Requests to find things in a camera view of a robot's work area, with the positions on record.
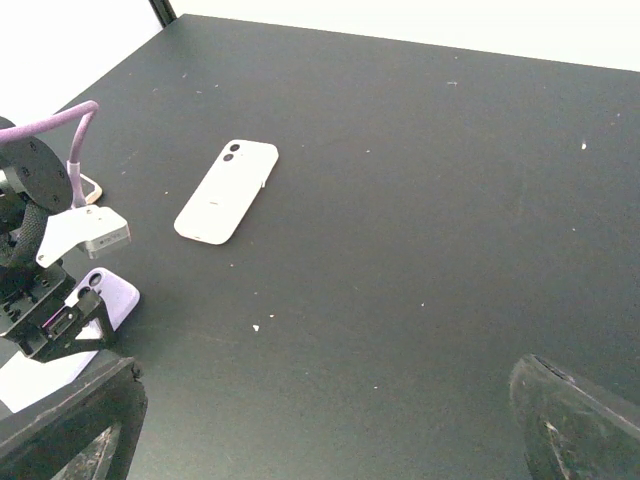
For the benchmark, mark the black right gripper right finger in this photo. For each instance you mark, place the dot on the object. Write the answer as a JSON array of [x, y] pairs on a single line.
[[572, 428]]

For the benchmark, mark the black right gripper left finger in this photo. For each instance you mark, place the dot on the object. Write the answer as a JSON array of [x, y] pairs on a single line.
[[89, 429]]

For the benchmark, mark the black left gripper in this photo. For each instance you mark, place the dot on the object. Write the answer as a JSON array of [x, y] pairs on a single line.
[[45, 328]]

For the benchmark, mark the pink phone case with ring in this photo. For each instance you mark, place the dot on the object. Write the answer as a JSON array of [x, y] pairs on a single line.
[[227, 191]]

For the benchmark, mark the lilac phone case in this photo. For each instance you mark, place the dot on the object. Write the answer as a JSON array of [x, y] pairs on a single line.
[[24, 382]]

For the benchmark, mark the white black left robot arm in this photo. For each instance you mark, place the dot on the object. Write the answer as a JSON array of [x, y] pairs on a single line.
[[43, 217]]

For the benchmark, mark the gold rimmed phone case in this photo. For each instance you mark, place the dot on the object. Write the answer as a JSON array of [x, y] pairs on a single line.
[[92, 191]]

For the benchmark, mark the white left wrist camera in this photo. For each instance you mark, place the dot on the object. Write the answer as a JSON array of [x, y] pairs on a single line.
[[94, 230]]

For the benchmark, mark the left black frame post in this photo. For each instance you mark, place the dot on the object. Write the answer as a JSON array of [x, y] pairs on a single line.
[[163, 11]]

